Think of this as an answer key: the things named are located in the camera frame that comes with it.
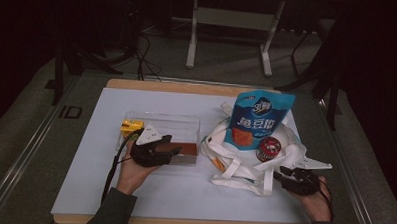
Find white metal stand frame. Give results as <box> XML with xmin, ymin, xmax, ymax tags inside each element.
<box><xmin>185</xmin><ymin>0</ymin><xmax>286</xmax><ymax>78</ymax></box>

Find red round candy tin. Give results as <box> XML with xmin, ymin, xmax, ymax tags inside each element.
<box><xmin>255</xmin><ymin>135</ymin><xmax>283</xmax><ymax>164</ymax></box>

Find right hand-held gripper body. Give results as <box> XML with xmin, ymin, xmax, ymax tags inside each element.
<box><xmin>281</xmin><ymin>155</ymin><xmax>334</xmax><ymax>198</ymax></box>

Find clear plastic tray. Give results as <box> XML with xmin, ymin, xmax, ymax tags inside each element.
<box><xmin>114</xmin><ymin>109</ymin><xmax>202</xmax><ymax>168</ymax></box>

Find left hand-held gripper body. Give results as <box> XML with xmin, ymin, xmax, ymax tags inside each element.
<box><xmin>130</xmin><ymin>122</ymin><xmax>174</xmax><ymax>169</ymax></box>

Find white tote bag coloured blotches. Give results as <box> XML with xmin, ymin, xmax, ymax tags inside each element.
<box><xmin>198</xmin><ymin>99</ymin><xmax>310</xmax><ymax>199</ymax></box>

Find yellow drink carton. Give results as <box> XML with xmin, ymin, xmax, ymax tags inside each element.
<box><xmin>120</xmin><ymin>118</ymin><xmax>146</xmax><ymax>140</ymax></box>

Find blue snack pouch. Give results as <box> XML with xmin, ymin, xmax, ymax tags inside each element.
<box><xmin>222</xmin><ymin>88</ymin><xmax>297</xmax><ymax>153</ymax></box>

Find black stand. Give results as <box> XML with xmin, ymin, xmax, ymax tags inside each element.
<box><xmin>51</xmin><ymin>41</ymin><xmax>125</xmax><ymax>109</ymax></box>
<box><xmin>273</xmin><ymin>15</ymin><xmax>346</xmax><ymax>132</ymax></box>

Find person's left hand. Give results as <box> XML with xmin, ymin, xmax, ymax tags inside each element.
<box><xmin>116</xmin><ymin>144</ymin><xmax>163</xmax><ymax>198</ymax></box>

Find brown carton box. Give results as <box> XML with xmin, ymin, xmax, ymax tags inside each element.
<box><xmin>158</xmin><ymin>141</ymin><xmax>199</xmax><ymax>167</ymax></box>

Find metal floor rail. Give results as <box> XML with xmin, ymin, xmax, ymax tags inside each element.
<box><xmin>312</xmin><ymin>98</ymin><xmax>385</xmax><ymax>224</ymax></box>
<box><xmin>0</xmin><ymin>72</ymin><xmax>83</xmax><ymax>224</ymax></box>

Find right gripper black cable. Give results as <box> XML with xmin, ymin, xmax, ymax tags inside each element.
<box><xmin>315</xmin><ymin>177</ymin><xmax>336</xmax><ymax>223</ymax></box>

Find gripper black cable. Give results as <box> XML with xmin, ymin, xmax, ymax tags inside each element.
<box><xmin>315</xmin><ymin>177</ymin><xmax>336</xmax><ymax>223</ymax></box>
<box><xmin>99</xmin><ymin>126</ymin><xmax>146</xmax><ymax>206</ymax></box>

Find black floor cables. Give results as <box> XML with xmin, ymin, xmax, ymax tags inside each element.
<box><xmin>133</xmin><ymin>31</ymin><xmax>164</xmax><ymax>83</ymax></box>

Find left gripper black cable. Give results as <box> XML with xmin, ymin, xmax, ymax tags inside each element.
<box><xmin>99</xmin><ymin>126</ymin><xmax>146</xmax><ymax>206</ymax></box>

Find white table mat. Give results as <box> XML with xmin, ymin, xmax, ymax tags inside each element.
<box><xmin>51</xmin><ymin>85</ymin><xmax>317</xmax><ymax>224</ymax></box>

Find person's right hand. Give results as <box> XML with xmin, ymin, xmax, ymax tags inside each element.
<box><xmin>291</xmin><ymin>174</ymin><xmax>334</xmax><ymax>224</ymax></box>

